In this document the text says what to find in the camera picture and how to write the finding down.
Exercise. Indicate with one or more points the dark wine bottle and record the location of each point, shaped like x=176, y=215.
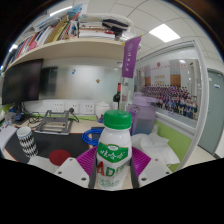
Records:
x=117, y=95

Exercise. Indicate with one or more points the grey metal laptop stand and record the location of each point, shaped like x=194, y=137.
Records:
x=55, y=125

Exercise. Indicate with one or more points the black computer monitor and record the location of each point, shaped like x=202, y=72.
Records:
x=21, y=83

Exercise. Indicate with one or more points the white open notebook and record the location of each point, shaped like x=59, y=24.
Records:
x=6, y=136

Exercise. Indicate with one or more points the small blue box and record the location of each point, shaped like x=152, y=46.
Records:
x=18, y=117

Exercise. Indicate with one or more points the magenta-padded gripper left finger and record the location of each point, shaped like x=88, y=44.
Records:
x=71, y=168

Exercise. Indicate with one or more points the white round jar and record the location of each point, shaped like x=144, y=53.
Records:
x=102, y=109

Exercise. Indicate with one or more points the purple hanging banner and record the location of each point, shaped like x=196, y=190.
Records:
x=131, y=56

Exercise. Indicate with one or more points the group photo poster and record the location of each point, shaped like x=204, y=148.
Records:
x=170, y=96

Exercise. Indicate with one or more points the black desk mat red edge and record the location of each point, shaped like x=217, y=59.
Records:
x=56, y=141

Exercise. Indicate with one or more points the black white checkered mug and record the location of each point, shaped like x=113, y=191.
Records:
x=28, y=143

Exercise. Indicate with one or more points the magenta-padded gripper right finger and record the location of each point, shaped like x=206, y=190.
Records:
x=154, y=170

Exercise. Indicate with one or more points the white drink bottle green cap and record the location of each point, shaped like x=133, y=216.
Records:
x=114, y=156

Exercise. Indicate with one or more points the flat round red coaster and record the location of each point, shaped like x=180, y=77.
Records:
x=59, y=157

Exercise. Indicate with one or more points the white crumpled tissue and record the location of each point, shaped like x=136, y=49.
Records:
x=153, y=146

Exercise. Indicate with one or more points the purple translucent water jug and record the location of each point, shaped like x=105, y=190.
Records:
x=143, y=116

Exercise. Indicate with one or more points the white folded paper napkin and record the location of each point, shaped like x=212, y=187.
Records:
x=41, y=163

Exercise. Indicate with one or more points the white wall power outlet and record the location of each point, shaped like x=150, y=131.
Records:
x=88, y=108
x=74, y=106
x=58, y=107

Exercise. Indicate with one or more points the grey green door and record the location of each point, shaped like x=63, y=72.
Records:
x=213, y=113

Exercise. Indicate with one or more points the white ceiling light panel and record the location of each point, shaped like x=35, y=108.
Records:
x=60, y=10
x=164, y=32

